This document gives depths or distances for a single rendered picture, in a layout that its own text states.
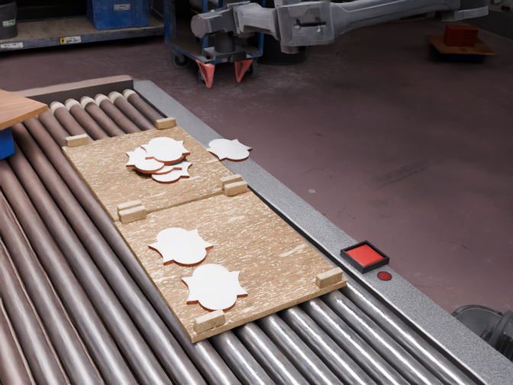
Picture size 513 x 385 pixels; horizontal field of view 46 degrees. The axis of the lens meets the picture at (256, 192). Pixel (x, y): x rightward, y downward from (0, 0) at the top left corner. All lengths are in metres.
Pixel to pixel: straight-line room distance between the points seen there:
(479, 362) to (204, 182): 0.78
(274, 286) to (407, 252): 1.85
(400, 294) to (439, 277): 1.63
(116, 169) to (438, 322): 0.88
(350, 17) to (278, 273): 0.52
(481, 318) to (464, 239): 0.91
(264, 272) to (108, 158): 0.62
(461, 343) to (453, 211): 2.25
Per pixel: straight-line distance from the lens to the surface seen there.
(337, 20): 1.17
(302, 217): 1.47
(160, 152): 1.61
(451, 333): 1.23
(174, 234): 1.34
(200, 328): 1.11
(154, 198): 1.49
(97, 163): 1.66
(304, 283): 1.23
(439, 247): 3.11
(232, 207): 1.45
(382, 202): 3.38
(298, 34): 1.19
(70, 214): 1.50
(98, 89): 2.15
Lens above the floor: 1.71
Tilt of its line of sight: 31 degrees down
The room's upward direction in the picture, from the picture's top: 3 degrees clockwise
